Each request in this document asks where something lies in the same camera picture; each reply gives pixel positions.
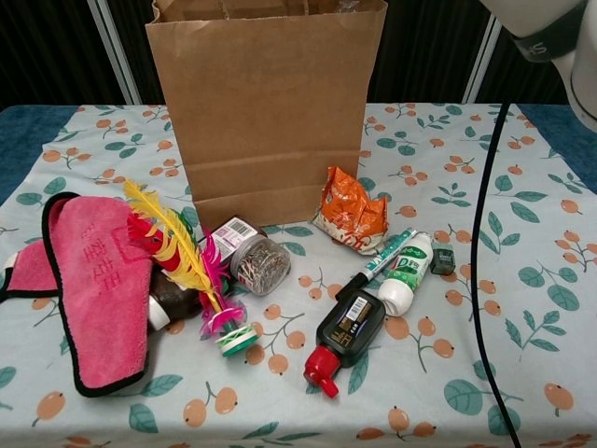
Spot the brown paper bag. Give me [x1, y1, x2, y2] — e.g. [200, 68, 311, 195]
[145, 0, 388, 230]

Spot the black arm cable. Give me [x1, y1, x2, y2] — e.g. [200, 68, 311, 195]
[468, 100, 522, 448]

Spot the black partition panel white frame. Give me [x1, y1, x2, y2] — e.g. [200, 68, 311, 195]
[368, 0, 503, 105]
[0, 0, 130, 107]
[104, 0, 164, 106]
[475, 18, 579, 106]

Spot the orange crumpled snack wrapper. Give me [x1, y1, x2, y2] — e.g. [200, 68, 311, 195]
[311, 165, 391, 257]

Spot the pink towel black trim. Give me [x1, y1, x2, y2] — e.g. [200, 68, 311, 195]
[0, 191, 158, 399]

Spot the black ink bottle red cap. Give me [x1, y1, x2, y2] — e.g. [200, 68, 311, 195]
[303, 287, 387, 399]

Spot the colourful feather shuttlecock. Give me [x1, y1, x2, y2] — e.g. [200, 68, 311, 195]
[123, 179, 262, 358]

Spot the floral print tablecloth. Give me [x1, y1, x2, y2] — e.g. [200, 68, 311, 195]
[0, 103, 597, 448]

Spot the clear jar of paper clips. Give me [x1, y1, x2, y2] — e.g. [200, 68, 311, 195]
[229, 236, 292, 297]

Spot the white bottle green print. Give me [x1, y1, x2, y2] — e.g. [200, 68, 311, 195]
[377, 231, 433, 317]

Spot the green white marker pen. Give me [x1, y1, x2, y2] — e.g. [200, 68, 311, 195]
[334, 227, 418, 302]

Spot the brown bottle white cap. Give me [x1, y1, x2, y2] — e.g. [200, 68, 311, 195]
[147, 273, 201, 332]

